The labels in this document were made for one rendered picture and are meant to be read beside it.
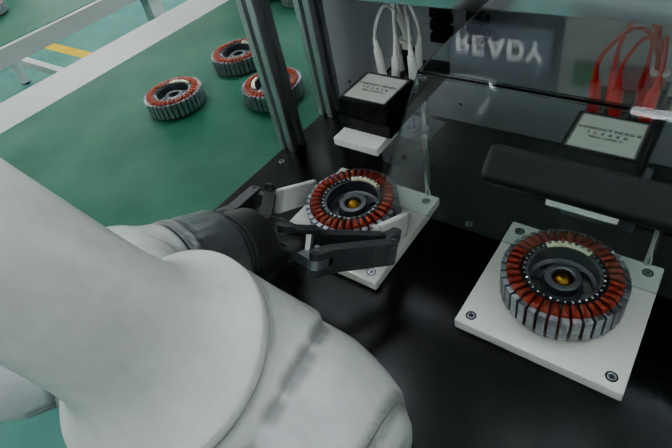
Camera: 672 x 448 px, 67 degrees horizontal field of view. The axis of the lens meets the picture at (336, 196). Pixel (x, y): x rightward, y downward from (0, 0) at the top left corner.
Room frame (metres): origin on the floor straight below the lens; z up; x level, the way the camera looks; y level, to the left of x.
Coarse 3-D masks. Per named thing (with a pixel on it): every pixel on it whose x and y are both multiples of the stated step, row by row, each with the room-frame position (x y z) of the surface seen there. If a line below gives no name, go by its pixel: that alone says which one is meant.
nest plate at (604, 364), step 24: (480, 288) 0.31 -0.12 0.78; (480, 312) 0.28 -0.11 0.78; (504, 312) 0.27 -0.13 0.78; (624, 312) 0.24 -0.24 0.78; (648, 312) 0.24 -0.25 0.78; (480, 336) 0.26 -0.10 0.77; (504, 336) 0.25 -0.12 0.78; (528, 336) 0.24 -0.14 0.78; (600, 336) 0.23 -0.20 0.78; (624, 336) 0.22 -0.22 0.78; (552, 360) 0.22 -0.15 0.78; (576, 360) 0.21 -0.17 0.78; (600, 360) 0.21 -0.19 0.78; (624, 360) 0.20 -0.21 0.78; (600, 384) 0.19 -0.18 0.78; (624, 384) 0.18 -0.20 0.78
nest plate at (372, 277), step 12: (300, 216) 0.47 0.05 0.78; (420, 216) 0.43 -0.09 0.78; (408, 228) 0.41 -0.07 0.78; (420, 228) 0.41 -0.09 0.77; (408, 240) 0.39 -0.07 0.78; (348, 276) 0.37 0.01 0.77; (360, 276) 0.36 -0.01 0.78; (372, 276) 0.35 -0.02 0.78; (384, 276) 0.36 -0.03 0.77; (372, 288) 0.35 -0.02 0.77
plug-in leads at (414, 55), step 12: (396, 12) 0.56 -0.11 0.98; (408, 24) 0.54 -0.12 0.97; (396, 36) 0.54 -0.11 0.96; (408, 36) 0.53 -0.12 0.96; (420, 36) 0.54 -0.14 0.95; (396, 48) 0.53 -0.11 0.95; (408, 48) 0.53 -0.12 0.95; (420, 48) 0.54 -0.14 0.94; (396, 60) 0.53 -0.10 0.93; (408, 60) 0.53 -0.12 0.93; (420, 60) 0.54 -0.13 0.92; (384, 72) 0.55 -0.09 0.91; (396, 72) 0.53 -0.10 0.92; (408, 72) 0.53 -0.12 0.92
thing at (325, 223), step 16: (336, 176) 0.49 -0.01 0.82; (352, 176) 0.48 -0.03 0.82; (368, 176) 0.48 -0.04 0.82; (384, 176) 0.47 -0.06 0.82; (320, 192) 0.47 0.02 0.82; (336, 192) 0.48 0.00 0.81; (352, 192) 0.48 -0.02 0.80; (368, 192) 0.47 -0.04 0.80; (320, 208) 0.44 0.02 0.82; (352, 208) 0.44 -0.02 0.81; (368, 208) 0.44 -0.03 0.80; (384, 208) 0.41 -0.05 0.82; (400, 208) 0.43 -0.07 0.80; (320, 224) 0.42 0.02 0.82; (336, 224) 0.41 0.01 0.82; (352, 224) 0.41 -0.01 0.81; (368, 224) 0.40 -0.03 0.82
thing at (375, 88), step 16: (368, 80) 0.52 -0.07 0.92; (384, 80) 0.52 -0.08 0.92; (400, 80) 0.51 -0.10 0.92; (352, 96) 0.50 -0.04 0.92; (368, 96) 0.49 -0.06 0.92; (384, 96) 0.48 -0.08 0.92; (400, 96) 0.48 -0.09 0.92; (352, 112) 0.49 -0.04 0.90; (368, 112) 0.48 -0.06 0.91; (384, 112) 0.46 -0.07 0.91; (400, 112) 0.48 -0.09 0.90; (352, 128) 0.49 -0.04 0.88; (368, 128) 0.48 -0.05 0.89; (384, 128) 0.46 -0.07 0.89; (336, 144) 0.48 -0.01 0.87; (352, 144) 0.47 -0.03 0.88; (368, 144) 0.46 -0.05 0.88; (384, 144) 0.45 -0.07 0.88
